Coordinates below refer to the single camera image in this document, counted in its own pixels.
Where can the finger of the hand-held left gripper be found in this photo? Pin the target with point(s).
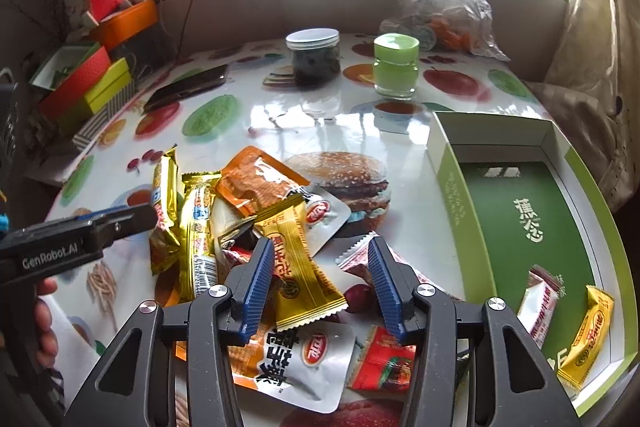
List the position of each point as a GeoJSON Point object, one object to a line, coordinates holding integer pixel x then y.
{"type": "Point", "coordinates": [130, 222]}

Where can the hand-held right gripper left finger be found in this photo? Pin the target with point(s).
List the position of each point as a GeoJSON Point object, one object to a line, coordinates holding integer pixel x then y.
{"type": "Point", "coordinates": [257, 287]}

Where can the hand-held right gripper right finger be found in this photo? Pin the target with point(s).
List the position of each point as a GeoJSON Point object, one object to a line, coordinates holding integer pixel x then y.
{"type": "Point", "coordinates": [387, 287]}

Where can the gold long snack bar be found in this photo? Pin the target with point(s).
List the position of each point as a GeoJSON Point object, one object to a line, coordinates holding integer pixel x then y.
{"type": "Point", "coordinates": [197, 227]}
{"type": "Point", "coordinates": [165, 207]}

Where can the black red candy packet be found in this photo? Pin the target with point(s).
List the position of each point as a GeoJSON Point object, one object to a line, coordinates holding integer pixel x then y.
{"type": "Point", "coordinates": [237, 252]}

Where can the pink white cake packet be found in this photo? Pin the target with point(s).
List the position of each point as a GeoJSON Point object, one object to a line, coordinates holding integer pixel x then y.
{"type": "Point", "coordinates": [355, 259]}

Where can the yellow candy packet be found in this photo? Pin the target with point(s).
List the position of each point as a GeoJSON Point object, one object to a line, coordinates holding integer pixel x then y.
{"type": "Point", "coordinates": [300, 267]}
{"type": "Point", "coordinates": [587, 337]}

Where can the red black snack packet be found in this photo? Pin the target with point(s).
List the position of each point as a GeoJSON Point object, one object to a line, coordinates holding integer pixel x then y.
{"type": "Point", "coordinates": [382, 359]}

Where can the orange silver snack pouch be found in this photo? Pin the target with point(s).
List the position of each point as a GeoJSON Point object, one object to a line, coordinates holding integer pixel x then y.
{"type": "Point", "coordinates": [300, 357]}
{"type": "Point", "coordinates": [255, 187]}

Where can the green cardboard box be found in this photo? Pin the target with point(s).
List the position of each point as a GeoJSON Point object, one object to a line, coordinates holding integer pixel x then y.
{"type": "Point", "coordinates": [500, 207]}

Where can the white red sachet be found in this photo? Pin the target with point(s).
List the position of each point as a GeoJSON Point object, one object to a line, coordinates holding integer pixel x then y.
{"type": "Point", "coordinates": [540, 307]}

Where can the person's left hand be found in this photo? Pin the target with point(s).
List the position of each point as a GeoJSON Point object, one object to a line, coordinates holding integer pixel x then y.
{"type": "Point", "coordinates": [45, 322]}

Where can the striped flat box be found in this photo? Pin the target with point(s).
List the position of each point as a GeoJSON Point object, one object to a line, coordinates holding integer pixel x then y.
{"type": "Point", "coordinates": [100, 122]}

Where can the lime green box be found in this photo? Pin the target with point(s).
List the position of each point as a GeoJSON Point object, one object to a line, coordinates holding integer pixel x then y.
{"type": "Point", "coordinates": [107, 89]}

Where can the black smartphone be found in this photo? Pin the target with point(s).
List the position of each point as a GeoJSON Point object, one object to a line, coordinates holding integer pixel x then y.
{"type": "Point", "coordinates": [185, 88]}

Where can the red open box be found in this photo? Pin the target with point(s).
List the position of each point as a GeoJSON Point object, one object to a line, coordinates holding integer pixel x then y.
{"type": "Point", "coordinates": [75, 82]}

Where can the fruit print tablecloth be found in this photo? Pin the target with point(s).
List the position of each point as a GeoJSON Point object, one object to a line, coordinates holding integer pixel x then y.
{"type": "Point", "coordinates": [325, 127]}

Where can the orange container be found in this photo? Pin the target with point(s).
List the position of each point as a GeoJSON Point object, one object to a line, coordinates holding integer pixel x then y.
{"type": "Point", "coordinates": [125, 24]}

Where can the green glass jar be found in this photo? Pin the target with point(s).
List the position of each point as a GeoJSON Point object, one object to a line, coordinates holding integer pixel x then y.
{"type": "Point", "coordinates": [396, 67]}

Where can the dark jar with white lid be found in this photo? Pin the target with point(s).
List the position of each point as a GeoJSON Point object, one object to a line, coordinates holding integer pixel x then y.
{"type": "Point", "coordinates": [314, 62]}

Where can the beige cloth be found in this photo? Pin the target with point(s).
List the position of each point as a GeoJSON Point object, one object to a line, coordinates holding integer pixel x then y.
{"type": "Point", "coordinates": [590, 57]}

